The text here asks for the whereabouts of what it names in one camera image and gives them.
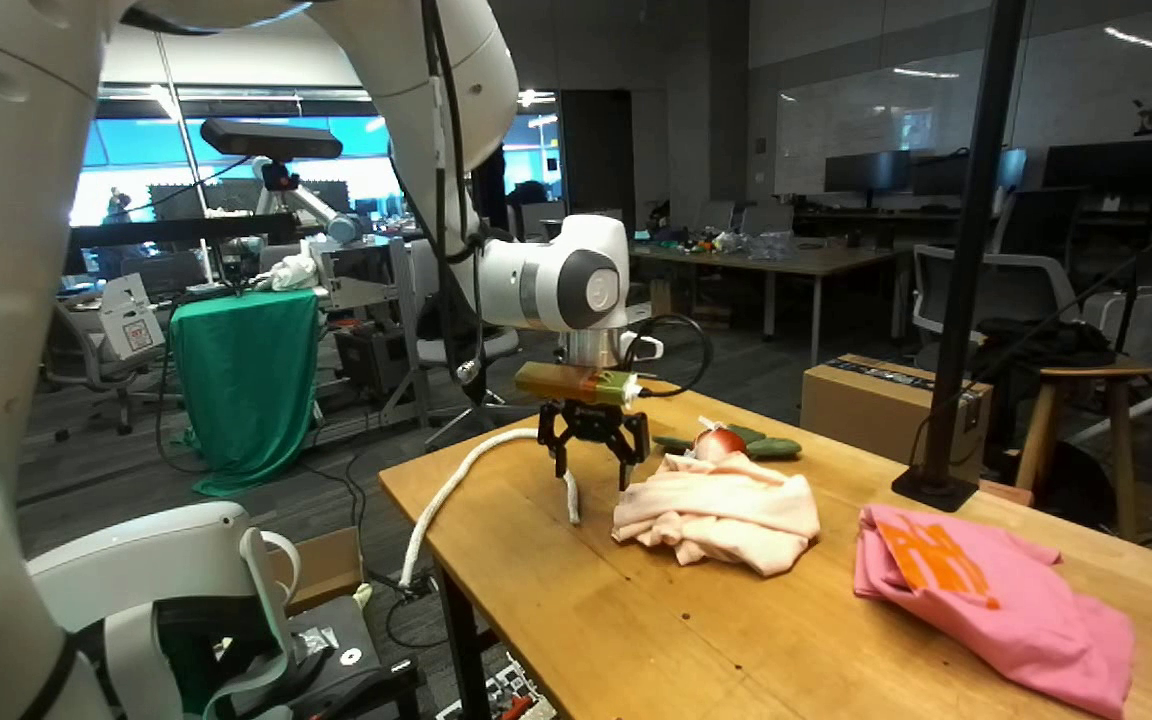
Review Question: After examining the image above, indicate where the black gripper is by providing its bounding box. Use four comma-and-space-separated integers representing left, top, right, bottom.
532, 397, 651, 497

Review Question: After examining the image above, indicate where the pale pink white cloth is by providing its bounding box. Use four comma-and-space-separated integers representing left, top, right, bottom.
606, 444, 823, 580

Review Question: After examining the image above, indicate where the white flexible tube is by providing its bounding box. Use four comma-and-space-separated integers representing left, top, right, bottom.
396, 419, 585, 590

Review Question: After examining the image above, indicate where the pink cloth with orange print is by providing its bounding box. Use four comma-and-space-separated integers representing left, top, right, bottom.
849, 499, 1138, 720

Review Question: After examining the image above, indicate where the red green plush flower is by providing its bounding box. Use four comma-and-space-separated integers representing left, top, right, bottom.
651, 417, 806, 465

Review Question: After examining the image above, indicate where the white power strip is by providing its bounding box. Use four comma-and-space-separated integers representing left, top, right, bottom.
476, 654, 558, 720

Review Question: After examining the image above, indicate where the flat brown cardboard piece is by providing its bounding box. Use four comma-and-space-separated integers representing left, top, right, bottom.
285, 523, 366, 617

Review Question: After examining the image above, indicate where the cardboard box with black tape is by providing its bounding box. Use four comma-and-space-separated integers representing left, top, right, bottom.
795, 347, 994, 472

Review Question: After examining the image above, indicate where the wooden office desk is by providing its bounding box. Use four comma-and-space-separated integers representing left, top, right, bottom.
626, 237, 908, 368

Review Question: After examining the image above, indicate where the black floor equipment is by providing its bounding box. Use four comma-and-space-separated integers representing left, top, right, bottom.
250, 590, 427, 720

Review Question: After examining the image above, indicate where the green cloth covered table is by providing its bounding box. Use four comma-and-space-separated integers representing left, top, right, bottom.
169, 287, 329, 497

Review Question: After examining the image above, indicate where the small white object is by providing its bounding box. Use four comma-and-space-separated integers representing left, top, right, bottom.
250, 250, 329, 300

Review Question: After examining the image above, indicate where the small black computer monitor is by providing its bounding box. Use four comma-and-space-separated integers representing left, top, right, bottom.
823, 149, 915, 198

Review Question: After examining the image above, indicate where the grey office chair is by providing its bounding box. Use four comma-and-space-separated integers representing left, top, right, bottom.
913, 244, 1088, 352

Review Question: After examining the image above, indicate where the black vertical stand pole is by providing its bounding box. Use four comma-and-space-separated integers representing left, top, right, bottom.
886, 0, 1026, 516

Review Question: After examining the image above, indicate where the white paper sign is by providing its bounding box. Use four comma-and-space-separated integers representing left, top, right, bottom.
97, 271, 173, 368

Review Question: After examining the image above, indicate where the wooden stool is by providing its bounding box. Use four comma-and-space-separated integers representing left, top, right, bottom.
1012, 359, 1152, 539

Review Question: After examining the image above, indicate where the large black computer monitor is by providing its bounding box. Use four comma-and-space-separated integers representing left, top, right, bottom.
1041, 133, 1152, 208

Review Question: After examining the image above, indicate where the orange yellow green camera mount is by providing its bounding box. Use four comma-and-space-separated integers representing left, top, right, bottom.
510, 359, 647, 412

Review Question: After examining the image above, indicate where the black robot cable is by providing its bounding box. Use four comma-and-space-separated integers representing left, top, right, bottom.
419, 0, 717, 402

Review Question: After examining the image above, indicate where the black stereo camera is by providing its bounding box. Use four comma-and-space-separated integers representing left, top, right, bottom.
195, 114, 346, 166

